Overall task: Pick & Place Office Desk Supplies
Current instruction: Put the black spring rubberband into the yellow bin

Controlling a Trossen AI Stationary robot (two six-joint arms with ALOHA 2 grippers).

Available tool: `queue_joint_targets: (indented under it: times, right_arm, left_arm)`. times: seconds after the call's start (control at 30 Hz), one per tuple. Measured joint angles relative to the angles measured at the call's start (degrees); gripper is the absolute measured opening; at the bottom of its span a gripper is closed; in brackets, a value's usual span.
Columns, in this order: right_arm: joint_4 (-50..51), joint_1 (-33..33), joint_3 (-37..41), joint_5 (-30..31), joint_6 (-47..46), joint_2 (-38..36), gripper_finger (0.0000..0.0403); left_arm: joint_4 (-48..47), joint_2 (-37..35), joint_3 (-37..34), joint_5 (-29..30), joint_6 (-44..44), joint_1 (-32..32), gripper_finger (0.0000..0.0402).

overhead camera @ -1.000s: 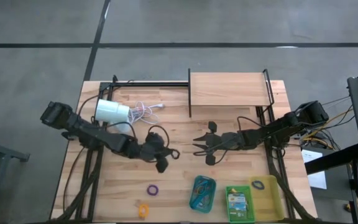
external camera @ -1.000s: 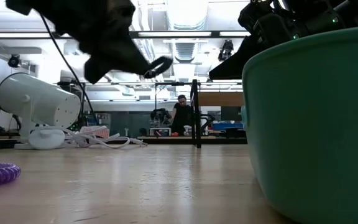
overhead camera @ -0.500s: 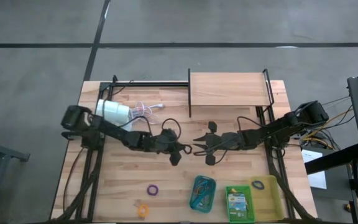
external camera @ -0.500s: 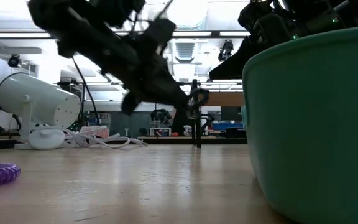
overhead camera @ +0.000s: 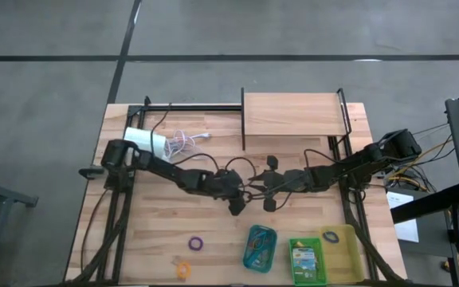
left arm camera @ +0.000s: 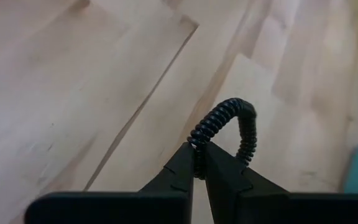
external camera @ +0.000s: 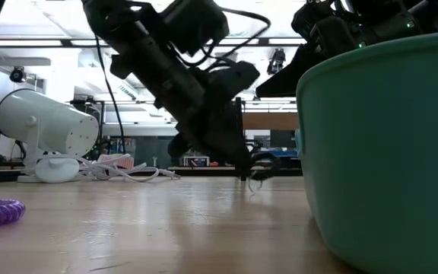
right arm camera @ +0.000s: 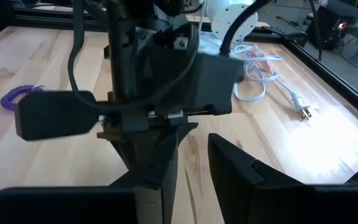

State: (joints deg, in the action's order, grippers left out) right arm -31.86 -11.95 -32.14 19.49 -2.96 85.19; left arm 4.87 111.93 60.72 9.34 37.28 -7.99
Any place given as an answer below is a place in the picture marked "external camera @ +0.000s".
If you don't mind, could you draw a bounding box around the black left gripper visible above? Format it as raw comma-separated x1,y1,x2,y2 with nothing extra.
167,59,262,179

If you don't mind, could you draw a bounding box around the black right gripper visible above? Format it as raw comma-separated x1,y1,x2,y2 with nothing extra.
255,0,361,98

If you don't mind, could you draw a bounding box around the black coil keychain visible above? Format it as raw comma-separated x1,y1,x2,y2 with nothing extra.
247,151,282,191

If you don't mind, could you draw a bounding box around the white desk lamp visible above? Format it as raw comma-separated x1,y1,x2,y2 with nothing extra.
0,88,100,184

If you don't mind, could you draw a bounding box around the black ceiling spotlight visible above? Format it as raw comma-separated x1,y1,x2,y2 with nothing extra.
8,65,27,84
266,48,287,76

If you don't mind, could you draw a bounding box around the blue plastic crate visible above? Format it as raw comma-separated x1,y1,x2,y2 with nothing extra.
259,148,298,160

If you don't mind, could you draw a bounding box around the small white stand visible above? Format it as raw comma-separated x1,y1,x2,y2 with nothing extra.
182,155,211,167

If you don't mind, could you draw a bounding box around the teal plastic basket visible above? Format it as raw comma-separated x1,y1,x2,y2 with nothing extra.
294,29,438,274

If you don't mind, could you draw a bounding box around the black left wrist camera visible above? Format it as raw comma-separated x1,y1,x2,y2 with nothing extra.
160,0,230,57

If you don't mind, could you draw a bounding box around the white power cable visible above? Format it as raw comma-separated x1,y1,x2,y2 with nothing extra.
49,151,182,183

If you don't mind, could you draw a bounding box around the black far frame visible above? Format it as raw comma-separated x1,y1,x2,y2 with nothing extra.
69,97,298,168

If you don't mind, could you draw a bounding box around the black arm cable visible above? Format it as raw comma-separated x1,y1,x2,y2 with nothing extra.
93,6,272,155

